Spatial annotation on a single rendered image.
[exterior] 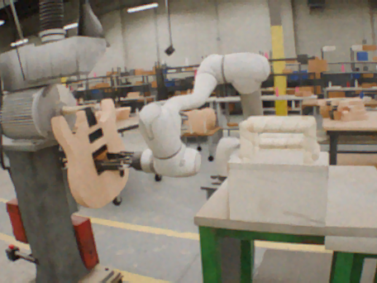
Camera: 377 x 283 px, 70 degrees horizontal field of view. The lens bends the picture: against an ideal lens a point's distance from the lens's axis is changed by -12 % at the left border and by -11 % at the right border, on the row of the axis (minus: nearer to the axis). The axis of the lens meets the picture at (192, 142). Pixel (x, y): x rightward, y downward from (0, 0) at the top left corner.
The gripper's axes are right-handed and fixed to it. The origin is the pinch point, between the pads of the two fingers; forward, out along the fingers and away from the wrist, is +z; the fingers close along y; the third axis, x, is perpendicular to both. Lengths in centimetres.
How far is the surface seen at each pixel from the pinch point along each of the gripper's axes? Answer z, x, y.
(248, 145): -62, 12, -13
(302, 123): -76, 17, -12
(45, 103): 26.0, 25.1, 0.7
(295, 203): -75, -3, -17
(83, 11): 10, 60, 19
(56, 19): 12, 58, 5
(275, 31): 7, 23, 704
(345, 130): -105, -45, 157
